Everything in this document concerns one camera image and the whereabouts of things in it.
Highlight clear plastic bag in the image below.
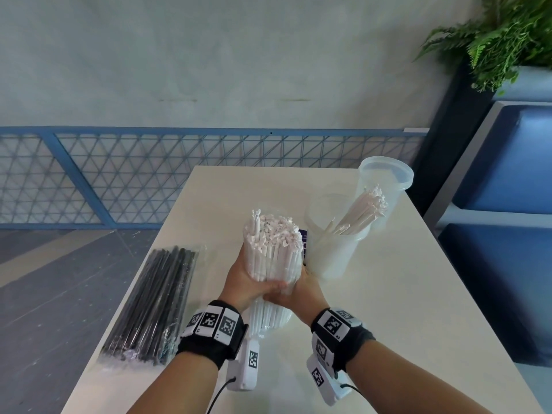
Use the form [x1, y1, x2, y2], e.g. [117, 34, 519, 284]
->
[241, 210, 308, 339]

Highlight bunch of white straws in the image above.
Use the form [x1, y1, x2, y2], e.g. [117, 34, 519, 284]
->
[323, 183, 389, 238]

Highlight pale planter box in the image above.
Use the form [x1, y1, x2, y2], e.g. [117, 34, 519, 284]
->
[490, 66, 552, 105]

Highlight black pillar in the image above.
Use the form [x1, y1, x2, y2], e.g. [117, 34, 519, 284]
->
[409, 60, 497, 219]

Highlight blue mesh fence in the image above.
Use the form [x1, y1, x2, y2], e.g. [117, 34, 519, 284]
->
[0, 126, 428, 232]

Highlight green fern plant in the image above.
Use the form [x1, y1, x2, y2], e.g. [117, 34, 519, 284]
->
[415, 0, 552, 96]

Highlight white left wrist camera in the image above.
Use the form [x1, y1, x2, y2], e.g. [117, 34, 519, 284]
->
[225, 333, 262, 393]

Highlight blue bench cushion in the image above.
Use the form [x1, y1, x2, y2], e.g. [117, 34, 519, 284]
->
[438, 223, 552, 365]
[453, 105, 552, 214]

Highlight black left camera cable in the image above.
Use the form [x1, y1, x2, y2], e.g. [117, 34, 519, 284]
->
[206, 377, 237, 414]

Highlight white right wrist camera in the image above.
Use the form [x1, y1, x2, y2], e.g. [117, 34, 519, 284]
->
[306, 355, 350, 407]

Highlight person's right forearm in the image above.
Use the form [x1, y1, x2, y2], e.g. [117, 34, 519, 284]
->
[344, 338, 495, 414]

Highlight pack of black straws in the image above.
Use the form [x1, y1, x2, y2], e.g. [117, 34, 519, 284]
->
[97, 244, 206, 370]

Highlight person's left forearm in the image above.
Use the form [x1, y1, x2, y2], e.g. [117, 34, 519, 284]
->
[129, 351, 221, 414]

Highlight black right wristband with markers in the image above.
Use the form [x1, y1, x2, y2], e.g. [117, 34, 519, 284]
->
[310, 308, 377, 374]

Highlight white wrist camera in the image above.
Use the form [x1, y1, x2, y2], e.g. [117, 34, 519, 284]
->
[306, 355, 350, 407]
[225, 333, 262, 393]

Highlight beige table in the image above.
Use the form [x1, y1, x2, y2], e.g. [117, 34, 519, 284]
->
[60, 166, 540, 414]

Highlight person's left hand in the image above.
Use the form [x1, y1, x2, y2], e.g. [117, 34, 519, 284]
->
[218, 250, 288, 315]

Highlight person's right hand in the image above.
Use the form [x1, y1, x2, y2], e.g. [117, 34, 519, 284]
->
[262, 265, 331, 329]

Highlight clear plastic cup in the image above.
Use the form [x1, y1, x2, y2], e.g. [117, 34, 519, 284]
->
[356, 155, 415, 232]
[304, 193, 377, 281]

